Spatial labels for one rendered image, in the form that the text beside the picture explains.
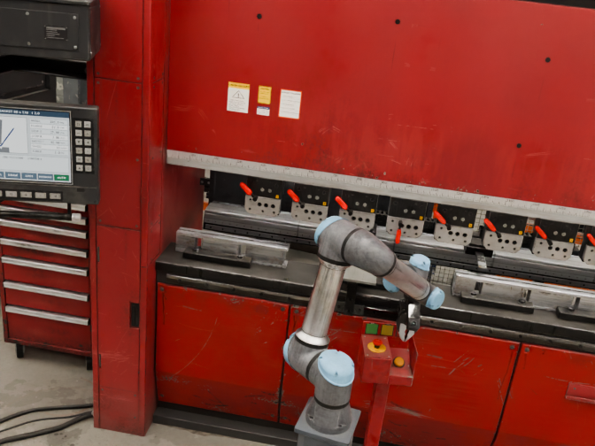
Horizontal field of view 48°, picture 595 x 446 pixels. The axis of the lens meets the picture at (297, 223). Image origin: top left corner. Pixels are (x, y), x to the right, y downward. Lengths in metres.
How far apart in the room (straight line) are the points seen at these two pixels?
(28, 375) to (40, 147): 1.62
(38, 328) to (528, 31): 2.69
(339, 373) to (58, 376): 2.00
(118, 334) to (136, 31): 1.30
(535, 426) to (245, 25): 2.07
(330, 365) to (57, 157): 1.20
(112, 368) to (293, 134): 1.33
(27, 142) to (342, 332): 1.46
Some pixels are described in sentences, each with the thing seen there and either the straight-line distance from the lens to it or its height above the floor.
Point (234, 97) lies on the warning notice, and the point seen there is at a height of 1.60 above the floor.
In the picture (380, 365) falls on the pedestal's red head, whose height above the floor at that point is 0.75.
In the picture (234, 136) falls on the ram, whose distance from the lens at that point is 2.78.
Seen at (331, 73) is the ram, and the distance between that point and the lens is 2.65.
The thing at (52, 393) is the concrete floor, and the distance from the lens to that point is 3.67.
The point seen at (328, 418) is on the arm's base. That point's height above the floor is 0.83.
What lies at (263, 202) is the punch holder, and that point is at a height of 1.18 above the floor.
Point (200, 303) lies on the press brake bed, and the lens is 2.98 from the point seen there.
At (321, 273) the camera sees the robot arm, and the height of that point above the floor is 1.24.
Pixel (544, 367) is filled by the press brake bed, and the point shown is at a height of 0.67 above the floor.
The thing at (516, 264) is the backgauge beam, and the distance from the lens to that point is 3.21.
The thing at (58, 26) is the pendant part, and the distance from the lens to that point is 2.43.
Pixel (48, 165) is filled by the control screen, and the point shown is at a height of 1.38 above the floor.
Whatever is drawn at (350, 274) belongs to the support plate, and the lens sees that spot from 2.69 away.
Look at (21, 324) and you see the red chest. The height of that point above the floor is 0.25.
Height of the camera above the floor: 2.20
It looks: 23 degrees down
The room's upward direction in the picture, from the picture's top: 6 degrees clockwise
